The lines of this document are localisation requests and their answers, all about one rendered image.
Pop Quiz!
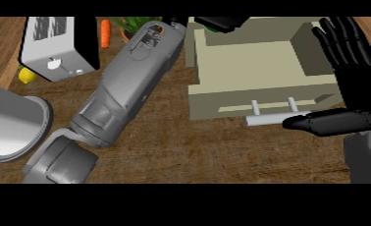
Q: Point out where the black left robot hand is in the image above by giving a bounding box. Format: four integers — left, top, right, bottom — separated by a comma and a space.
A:
161, 16, 252, 34

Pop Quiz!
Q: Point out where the beige drawer front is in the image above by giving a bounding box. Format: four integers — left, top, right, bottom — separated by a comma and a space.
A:
187, 83, 346, 122

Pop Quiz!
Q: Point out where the orange carrot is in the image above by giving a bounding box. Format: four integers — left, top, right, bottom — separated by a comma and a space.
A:
99, 18, 114, 50

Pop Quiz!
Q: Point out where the yellow lemon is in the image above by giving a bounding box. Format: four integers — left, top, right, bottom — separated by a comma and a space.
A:
18, 66, 42, 85

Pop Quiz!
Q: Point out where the grey metal pot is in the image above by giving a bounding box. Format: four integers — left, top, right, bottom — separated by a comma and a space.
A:
0, 86, 53, 164

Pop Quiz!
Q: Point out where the silver toaster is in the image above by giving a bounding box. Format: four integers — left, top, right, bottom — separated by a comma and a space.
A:
20, 16, 102, 84

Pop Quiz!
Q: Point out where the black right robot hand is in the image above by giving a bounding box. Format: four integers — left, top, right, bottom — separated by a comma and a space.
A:
282, 16, 371, 138

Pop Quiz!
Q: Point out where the beige open drawer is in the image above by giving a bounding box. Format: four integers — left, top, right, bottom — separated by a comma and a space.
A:
186, 16, 341, 88

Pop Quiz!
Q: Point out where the white drawer handle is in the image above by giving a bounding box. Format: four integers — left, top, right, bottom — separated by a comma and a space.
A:
243, 96, 314, 127

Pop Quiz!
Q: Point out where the green potted plant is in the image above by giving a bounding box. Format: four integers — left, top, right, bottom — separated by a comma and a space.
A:
108, 16, 165, 43

